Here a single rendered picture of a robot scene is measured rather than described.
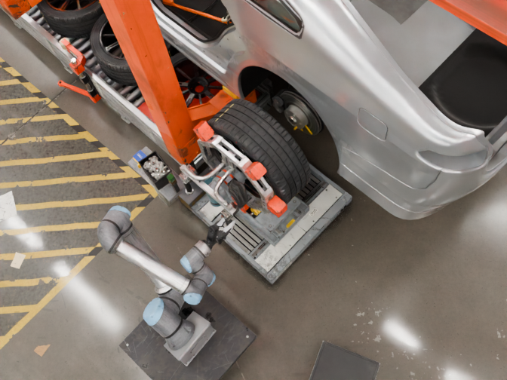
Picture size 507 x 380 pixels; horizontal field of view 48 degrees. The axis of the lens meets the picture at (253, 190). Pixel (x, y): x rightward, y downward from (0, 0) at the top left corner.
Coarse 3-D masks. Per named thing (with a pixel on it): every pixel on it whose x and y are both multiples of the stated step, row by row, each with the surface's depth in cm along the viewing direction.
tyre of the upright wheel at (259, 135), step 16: (224, 112) 314; (240, 112) 308; (256, 112) 304; (224, 128) 304; (240, 128) 301; (256, 128) 300; (272, 128) 301; (240, 144) 300; (256, 144) 298; (272, 144) 299; (288, 144) 302; (256, 160) 299; (272, 160) 299; (288, 160) 303; (304, 160) 309; (272, 176) 301; (288, 176) 306; (304, 176) 316; (288, 192) 312
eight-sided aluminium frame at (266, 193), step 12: (204, 144) 319; (216, 144) 305; (228, 144) 304; (204, 156) 338; (228, 156) 301; (240, 156) 300; (240, 168) 300; (264, 180) 305; (264, 192) 305; (252, 204) 339; (264, 204) 318
